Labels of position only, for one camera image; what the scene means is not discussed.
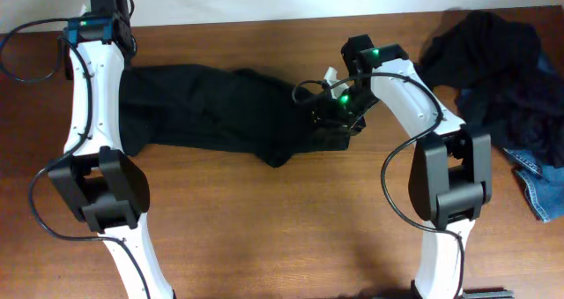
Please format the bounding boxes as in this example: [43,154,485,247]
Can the black pants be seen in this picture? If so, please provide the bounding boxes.
[119,64,353,168]

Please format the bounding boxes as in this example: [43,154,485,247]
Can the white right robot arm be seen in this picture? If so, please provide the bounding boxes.
[305,34,492,298]

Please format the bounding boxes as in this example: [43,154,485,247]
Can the black garment pile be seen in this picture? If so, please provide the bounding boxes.
[419,11,563,168]

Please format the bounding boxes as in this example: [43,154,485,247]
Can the blue denim jeans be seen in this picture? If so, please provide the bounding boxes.
[503,149,563,222]

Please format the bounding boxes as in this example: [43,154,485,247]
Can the black metal rail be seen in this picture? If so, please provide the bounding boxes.
[462,288,515,299]

